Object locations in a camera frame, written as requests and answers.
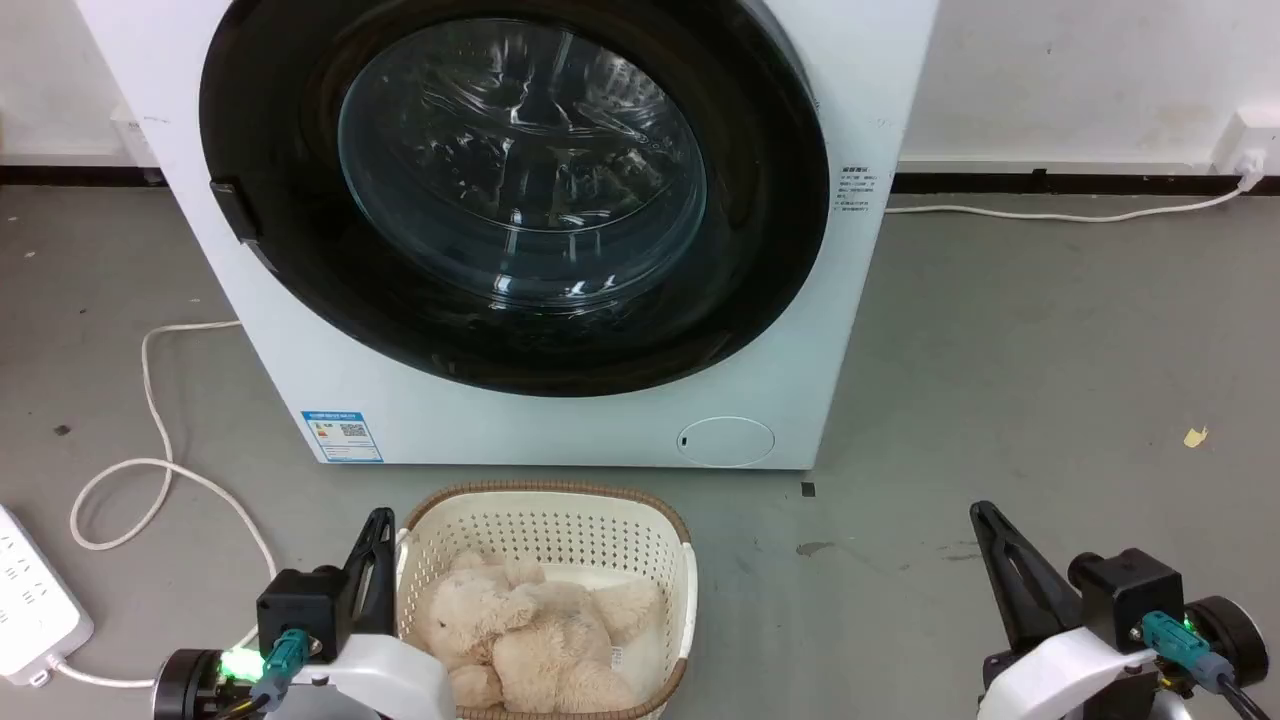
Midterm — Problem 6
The teal plug gripper cable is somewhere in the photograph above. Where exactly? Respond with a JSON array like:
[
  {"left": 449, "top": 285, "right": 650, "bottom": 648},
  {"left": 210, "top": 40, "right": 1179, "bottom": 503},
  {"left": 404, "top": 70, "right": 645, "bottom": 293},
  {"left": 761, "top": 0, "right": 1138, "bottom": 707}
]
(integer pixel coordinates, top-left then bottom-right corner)
[
  {"left": 1138, "top": 611, "right": 1280, "bottom": 720},
  {"left": 205, "top": 627, "right": 312, "bottom": 720}
]

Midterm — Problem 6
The white power strip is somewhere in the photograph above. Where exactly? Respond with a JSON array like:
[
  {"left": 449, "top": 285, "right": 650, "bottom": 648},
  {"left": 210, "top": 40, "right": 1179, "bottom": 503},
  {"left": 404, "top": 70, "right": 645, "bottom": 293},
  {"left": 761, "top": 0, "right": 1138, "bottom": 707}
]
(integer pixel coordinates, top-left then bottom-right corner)
[{"left": 0, "top": 505, "right": 95, "bottom": 687}]

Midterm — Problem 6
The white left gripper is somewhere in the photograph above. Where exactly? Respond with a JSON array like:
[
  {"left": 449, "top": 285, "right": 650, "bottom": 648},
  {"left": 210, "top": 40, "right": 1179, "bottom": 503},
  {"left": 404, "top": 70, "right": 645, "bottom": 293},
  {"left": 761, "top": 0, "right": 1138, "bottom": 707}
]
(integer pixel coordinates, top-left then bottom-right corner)
[{"left": 283, "top": 508, "right": 458, "bottom": 720}]

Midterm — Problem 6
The white wall socket box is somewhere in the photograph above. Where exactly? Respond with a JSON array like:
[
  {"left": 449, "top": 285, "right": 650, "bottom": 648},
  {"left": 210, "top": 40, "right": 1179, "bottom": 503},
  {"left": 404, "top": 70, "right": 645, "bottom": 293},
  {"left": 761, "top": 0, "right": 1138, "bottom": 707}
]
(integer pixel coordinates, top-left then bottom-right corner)
[{"left": 1212, "top": 108, "right": 1280, "bottom": 193}]

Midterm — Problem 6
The white front-load washing machine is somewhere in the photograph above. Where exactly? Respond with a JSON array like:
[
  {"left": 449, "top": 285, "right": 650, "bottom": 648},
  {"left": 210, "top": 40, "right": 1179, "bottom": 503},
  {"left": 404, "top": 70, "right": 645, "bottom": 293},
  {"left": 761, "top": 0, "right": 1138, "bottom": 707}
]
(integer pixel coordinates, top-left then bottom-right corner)
[{"left": 75, "top": 0, "right": 941, "bottom": 471}]

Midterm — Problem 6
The white power strip cable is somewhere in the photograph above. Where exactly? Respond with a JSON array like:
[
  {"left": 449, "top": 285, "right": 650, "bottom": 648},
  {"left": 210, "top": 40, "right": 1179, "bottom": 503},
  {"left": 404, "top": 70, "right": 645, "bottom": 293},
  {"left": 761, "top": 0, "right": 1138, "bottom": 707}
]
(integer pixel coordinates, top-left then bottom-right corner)
[{"left": 45, "top": 320, "right": 278, "bottom": 690}]

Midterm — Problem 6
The black round glass washer door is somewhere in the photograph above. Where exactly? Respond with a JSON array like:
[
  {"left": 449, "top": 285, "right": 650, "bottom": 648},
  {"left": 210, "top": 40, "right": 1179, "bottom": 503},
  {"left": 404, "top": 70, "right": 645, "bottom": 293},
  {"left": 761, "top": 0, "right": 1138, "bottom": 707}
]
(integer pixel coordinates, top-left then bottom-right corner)
[{"left": 198, "top": 0, "right": 831, "bottom": 398}]

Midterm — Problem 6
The beige plush teddy bear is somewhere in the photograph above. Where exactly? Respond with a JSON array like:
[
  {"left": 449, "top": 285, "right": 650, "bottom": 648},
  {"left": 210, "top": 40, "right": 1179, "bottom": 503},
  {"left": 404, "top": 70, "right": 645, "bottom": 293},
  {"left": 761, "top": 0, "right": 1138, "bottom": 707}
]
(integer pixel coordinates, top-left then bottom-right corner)
[{"left": 415, "top": 550, "right": 664, "bottom": 715}]

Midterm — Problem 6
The teal plug left gripper cable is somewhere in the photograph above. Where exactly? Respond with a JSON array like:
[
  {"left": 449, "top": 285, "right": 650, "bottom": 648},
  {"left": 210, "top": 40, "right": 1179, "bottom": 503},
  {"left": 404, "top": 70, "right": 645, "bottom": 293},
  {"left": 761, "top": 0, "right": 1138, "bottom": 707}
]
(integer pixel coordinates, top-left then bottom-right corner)
[{"left": 205, "top": 627, "right": 312, "bottom": 720}]

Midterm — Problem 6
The white washer power cable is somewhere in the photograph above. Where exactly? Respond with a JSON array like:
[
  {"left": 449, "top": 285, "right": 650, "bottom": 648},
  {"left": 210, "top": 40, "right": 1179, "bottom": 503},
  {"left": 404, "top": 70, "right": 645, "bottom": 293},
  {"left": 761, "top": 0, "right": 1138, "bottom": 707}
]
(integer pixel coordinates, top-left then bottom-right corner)
[{"left": 884, "top": 176, "right": 1263, "bottom": 223}]

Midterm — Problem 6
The teal plug right gripper cable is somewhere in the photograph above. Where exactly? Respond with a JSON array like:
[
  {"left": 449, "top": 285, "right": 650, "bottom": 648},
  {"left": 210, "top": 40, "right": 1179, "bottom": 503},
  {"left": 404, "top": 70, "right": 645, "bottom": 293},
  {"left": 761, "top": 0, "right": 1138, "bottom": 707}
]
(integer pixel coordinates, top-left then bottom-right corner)
[{"left": 1138, "top": 611, "right": 1280, "bottom": 720}]

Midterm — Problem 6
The small text warning sticker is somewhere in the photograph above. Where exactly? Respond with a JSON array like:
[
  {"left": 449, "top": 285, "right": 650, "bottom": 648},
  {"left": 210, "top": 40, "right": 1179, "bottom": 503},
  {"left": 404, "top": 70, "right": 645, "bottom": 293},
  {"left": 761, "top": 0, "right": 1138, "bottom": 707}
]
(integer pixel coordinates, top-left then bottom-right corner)
[{"left": 839, "top": 166, "right": 880, "bottom": 215}]

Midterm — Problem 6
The cream plastic laundry basket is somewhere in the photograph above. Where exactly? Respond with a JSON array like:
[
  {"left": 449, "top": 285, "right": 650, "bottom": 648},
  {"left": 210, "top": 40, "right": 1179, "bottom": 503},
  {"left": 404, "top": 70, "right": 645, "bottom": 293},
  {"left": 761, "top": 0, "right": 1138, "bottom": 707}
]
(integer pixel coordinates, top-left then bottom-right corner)
[{"left": 396, "top": 481, "right": 698, "bottom": 720}]

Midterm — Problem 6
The blue energy label sticker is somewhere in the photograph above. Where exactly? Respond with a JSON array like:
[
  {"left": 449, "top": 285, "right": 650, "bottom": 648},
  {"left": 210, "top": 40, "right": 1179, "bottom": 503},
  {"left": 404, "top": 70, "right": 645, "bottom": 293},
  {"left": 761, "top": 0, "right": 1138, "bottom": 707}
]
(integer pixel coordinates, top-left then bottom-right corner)
[{"left": 301, "top": 410, "right": 384, "bottom": 464}]

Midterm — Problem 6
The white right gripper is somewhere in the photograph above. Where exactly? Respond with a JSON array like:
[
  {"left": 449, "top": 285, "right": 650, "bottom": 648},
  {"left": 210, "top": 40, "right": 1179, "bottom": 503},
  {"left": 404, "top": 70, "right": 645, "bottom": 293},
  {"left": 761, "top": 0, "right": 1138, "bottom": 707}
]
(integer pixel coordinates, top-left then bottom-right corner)
[{"left": 969, "top": 500, "right": 1166, "bottom": 720}]

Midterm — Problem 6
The round white filter cover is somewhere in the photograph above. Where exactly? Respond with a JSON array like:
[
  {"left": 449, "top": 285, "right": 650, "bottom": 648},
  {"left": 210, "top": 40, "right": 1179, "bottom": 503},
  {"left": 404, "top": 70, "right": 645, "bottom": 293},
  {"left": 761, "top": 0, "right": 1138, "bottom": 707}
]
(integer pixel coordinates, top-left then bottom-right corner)
[{"left": 677, "top": 417, "right": 776, "bottom": 468}]

